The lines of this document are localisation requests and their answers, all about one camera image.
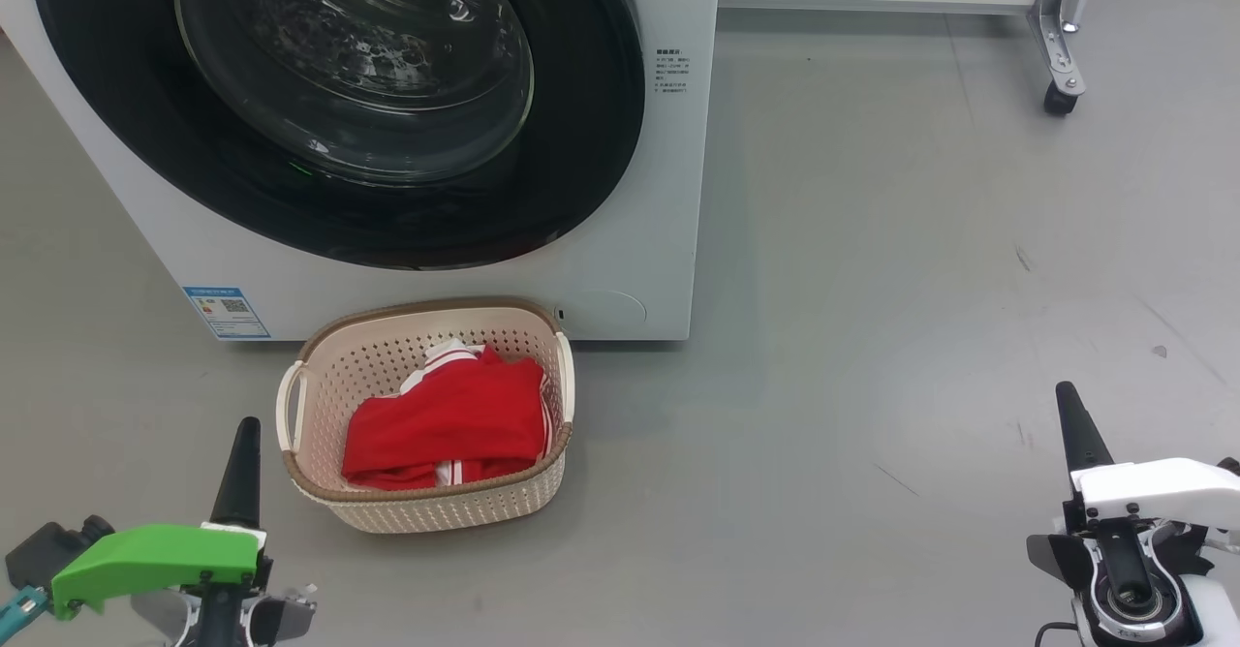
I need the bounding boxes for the white front-load washing machine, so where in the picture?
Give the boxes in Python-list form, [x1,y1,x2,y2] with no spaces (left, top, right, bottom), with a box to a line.
[0,0,723,343]

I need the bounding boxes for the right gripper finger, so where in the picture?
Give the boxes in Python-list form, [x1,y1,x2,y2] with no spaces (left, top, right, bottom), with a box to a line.
[1054,381,1117,495]

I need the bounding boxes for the blue energy label sticker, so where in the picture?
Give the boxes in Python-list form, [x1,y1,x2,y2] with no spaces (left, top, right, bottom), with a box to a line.
[182,285,272,341]

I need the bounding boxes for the red garment white side stripes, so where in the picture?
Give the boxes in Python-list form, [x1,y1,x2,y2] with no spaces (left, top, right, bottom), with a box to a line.
[341,434,555,491]

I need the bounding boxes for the teal left camera cable connector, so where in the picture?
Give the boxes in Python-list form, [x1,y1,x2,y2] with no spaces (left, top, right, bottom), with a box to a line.
[0,584,49,640]

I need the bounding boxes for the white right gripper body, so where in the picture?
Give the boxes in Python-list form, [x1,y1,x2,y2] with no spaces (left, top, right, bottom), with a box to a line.
[1066,457,1240,537]

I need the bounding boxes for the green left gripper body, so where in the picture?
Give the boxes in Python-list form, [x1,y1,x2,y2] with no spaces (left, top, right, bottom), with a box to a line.
[50,523,264,621]

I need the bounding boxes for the small printed text sticker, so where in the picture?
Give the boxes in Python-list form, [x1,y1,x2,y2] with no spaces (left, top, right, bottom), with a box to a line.
[655,46,691,96]

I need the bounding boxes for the metal frame with caster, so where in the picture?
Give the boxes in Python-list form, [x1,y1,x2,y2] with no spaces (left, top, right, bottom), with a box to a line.
[717,0,1105,117]

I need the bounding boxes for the cream perforated laundry basket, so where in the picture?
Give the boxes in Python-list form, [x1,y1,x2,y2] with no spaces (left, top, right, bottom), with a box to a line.
[276,296,577,535]

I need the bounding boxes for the red shirt white collar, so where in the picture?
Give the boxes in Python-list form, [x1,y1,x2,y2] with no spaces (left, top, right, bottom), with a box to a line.
[341,337,555,478]

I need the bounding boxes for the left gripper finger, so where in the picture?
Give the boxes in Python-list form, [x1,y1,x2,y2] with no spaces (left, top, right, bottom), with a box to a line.
[211,417,263,530]

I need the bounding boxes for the dark washer door glass bowl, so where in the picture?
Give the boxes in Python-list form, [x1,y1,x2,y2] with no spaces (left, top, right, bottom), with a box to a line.
[29,0,648,272]

